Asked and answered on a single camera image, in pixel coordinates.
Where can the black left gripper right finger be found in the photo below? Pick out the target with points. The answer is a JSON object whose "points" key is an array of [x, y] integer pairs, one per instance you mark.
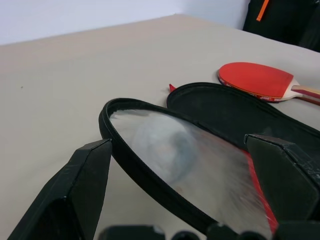
{"points": [[282, 180]]}

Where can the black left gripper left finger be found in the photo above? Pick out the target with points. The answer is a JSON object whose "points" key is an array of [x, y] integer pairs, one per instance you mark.
{"points": [[65, 190]]}

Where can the red black mesh pouch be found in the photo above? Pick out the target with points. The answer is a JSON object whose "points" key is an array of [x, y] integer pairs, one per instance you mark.
{"points": [[225, 112]]}

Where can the red table tennis paddle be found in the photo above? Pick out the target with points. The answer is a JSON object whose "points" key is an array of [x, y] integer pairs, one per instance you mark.
{"points": [[252, 77]]}

